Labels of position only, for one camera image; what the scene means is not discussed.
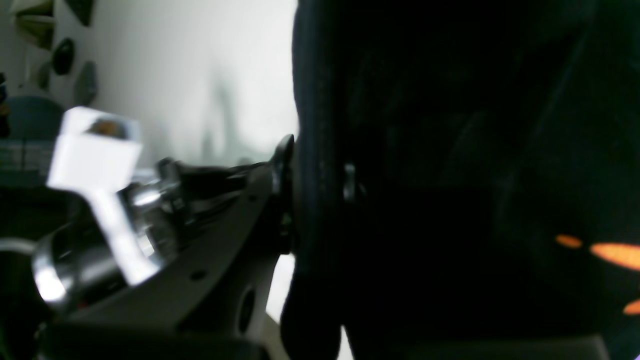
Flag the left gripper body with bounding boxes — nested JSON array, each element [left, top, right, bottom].
[[31, 158, 250, 313]]

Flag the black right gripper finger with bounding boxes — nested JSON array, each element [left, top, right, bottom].
[[45, 135, 294, 360]]

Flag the black T-shirt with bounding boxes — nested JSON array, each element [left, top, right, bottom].
[[280, 0, 639, 360]]

